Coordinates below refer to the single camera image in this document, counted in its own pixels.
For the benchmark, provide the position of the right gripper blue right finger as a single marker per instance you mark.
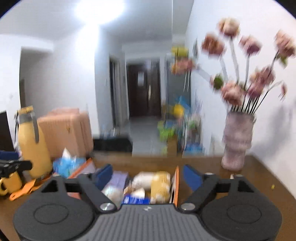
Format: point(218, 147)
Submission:
point(203, 187)

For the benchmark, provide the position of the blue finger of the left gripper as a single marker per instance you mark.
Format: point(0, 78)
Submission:
point(6, 155)

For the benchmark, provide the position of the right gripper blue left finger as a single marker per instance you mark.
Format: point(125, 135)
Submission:
point(91, 186)

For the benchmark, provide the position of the purple linen sachet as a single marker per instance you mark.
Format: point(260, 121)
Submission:
point(119, 179)

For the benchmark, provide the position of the blue tissue packet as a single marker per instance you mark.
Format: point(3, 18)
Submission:
point(128, 199)

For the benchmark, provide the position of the white and yellow plush toy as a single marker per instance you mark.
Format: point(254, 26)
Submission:
point(158, 183)

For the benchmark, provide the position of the white makeup sponge wedge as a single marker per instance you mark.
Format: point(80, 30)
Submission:
point(139, 193)

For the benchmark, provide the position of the yellow ceramic mug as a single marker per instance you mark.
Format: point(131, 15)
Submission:
point(11, 184)

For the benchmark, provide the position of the yellow thermos jug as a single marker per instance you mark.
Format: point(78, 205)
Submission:
point(32, 143)

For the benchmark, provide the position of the blue tissue pack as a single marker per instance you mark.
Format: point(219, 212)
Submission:
point(66, 165)

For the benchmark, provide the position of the red cardboard box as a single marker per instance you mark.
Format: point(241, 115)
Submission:
point(89, 168)

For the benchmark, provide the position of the black stool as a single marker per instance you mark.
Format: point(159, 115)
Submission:
point(113, 144)

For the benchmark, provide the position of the pink textured vase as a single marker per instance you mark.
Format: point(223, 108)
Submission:
point(237, 137)

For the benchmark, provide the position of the pink hard-shell suitcase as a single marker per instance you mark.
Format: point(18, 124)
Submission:
point(67, 128)

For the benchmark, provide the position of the yellow watering can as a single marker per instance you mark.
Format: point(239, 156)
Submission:
point(178, 111)

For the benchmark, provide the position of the grey refrigerator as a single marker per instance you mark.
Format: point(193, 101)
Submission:
point(178, 87)

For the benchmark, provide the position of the dark brown entrance door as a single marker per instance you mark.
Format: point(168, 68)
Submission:
point(144, 89)

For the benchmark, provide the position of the dried pink rose bouquet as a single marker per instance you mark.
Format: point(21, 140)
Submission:
point(247, 95)

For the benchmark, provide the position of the yellow box on refrigerator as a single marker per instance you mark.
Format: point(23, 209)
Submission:
point(180, 52)

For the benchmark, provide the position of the wall picture frame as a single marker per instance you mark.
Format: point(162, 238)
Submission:
point(195, 49)

